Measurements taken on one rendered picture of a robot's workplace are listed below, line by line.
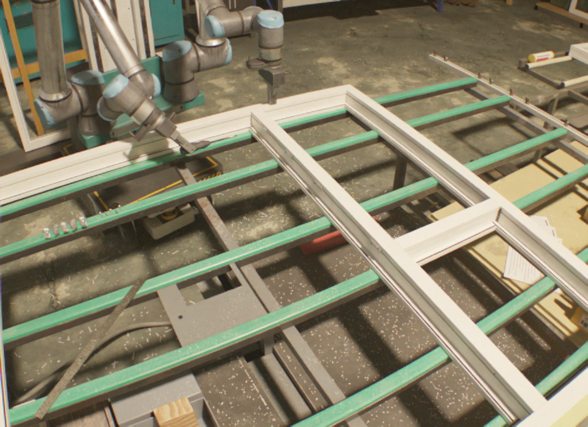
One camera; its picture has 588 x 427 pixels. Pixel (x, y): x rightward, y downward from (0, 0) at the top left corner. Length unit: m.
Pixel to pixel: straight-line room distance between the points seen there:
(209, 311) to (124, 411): 0.34
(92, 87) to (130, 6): 0.48
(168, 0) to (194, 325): 4.49
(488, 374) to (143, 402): 0.82
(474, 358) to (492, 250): 0.74
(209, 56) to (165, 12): 2.99
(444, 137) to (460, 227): 2.37
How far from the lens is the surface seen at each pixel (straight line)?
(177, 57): 2.35
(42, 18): 1.93
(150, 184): 2.56
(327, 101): 1.94
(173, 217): 2.60
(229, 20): 1.75
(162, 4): 5.33
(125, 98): 1.54
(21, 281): 2.77
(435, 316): 1.13
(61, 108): 2.15
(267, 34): 1.69
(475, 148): 3.63
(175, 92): 2.42
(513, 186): 2.12
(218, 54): 2.41
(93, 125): 2.27
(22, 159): 3.76
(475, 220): 1.38
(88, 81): 2.20
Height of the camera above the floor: 1.75
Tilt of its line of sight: 39 degrees down
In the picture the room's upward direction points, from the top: straight up
